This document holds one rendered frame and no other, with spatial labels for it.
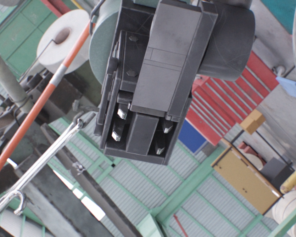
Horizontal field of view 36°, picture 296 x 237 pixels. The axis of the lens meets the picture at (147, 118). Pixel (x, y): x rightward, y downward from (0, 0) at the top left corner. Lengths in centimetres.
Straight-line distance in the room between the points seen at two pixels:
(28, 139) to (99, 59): 55
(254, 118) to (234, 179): 169
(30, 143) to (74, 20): 31
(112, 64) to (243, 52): 13
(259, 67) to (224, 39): 499
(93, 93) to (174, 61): 87
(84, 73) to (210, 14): 91
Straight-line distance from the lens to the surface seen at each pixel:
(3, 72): 101
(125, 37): 54
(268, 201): 1090
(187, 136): 963
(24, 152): 113
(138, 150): 50
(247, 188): 1054
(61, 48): 106
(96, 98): 128
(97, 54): 60
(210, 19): 41
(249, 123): 930
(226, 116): 549
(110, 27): 58
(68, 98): 117
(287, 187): 423
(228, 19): 44
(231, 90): 536
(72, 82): 125
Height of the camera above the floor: 143
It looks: 1 degrees up
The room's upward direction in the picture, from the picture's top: 136 degrees counter-clockwise
